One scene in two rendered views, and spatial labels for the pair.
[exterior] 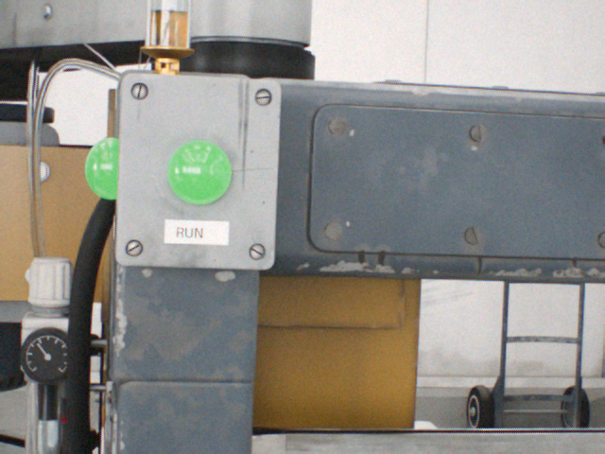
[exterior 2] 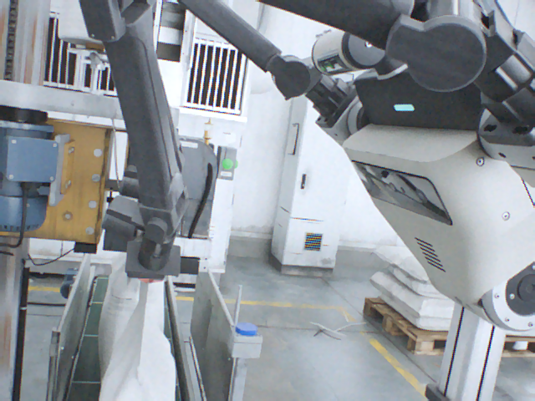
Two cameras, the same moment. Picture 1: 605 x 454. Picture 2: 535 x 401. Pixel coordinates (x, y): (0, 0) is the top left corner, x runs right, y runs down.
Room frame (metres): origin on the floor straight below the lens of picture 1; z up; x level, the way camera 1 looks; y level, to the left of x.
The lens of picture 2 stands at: (0.60, 1.54, 1.39)
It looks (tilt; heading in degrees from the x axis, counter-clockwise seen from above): 8 degrees down; 265
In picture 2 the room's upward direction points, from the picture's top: 8 degrees clockwise
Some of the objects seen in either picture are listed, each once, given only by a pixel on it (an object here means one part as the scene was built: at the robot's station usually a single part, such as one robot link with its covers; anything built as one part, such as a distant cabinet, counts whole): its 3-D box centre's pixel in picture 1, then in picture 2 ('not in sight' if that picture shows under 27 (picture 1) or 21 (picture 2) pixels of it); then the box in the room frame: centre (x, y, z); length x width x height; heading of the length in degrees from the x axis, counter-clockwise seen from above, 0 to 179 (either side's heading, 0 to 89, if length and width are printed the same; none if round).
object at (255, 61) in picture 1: (244, 69); not in sight; (0.79, 0.04, 1.35); 0.09 x 0.09 x 0.03
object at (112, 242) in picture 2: not in sight; (119, 240); (0.86, 0.11, 1.04); 0.08 x 0.06 x 0.05; 9
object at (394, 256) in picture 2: not in sight; (419, 257); (-1.06, -2.48, 0.56); 0.66 x 0.43 x 0.15; 7
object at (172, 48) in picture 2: not in sight; (166, 54); (1.11, -2.33, 1.82); 0.51 x 0.27 x 0.71; 99
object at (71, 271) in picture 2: not in sight; (76, 282); (1.37, -1.49, 0.35); 0.30 x 0.15 x 0.15; 99
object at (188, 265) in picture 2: not in sight; (192, 264); (0.65, 0.07, 0.98); 0.09 x 0.05 x 0.05; 9
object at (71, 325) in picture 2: not in sight; (73, 326); (1.10, -0.43, 0.54); 1.05 x 0.02 x 0.41; 99
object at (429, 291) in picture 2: not in sight; (425, 279); (-1.06, -2.28, 0.44); 0.66 x 0.42 x 0.14; 94
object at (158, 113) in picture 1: (195, 171); (225, 162); (0.60, 0.05, 1.29); 0.08 x 0.05 x 0.09; 99
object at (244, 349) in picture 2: not in sight; (244, 341); (0.48, 0.17, 0.81); 0.08 x 0.08 x 0.06; 9
